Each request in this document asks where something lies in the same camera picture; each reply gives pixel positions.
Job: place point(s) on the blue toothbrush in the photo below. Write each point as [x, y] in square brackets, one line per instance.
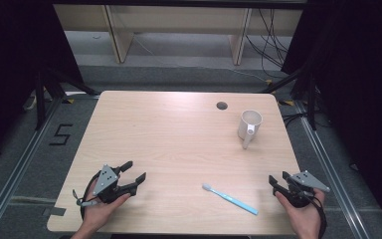
[233, 200]

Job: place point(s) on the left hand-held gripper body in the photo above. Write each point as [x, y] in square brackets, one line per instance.
[107, 189]

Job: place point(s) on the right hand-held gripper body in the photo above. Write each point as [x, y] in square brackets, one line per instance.
[303, 195]

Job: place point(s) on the beige wooden shelf unit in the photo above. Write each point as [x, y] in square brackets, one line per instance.
[119, 40]

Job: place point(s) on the black tape strip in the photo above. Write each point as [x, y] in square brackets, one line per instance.
[54, 211]

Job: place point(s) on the person's left hand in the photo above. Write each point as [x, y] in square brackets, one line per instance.
[96, 214]

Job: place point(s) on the aluminium floor rail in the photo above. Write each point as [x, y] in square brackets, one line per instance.
[20, 162]
[331, 166]

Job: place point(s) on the black curtain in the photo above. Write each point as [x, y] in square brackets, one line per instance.
[13, 66]
[361, 83]

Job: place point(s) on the person's right hand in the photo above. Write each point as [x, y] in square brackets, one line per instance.
[303, 220]

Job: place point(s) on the white mug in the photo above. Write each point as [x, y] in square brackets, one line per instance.
[247, 127]

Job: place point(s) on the black metal stand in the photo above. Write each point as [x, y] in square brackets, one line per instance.
[40, 99]
[311, 99]

